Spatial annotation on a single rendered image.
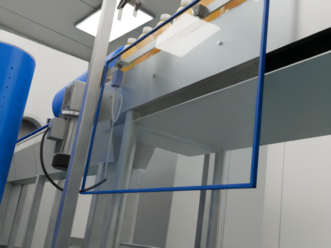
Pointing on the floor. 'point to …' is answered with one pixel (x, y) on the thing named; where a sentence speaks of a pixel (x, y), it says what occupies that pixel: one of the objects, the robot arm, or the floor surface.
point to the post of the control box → (202, 219)
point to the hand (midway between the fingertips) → (126, 16)
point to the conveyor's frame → (273, 100)
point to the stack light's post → (83, 127)
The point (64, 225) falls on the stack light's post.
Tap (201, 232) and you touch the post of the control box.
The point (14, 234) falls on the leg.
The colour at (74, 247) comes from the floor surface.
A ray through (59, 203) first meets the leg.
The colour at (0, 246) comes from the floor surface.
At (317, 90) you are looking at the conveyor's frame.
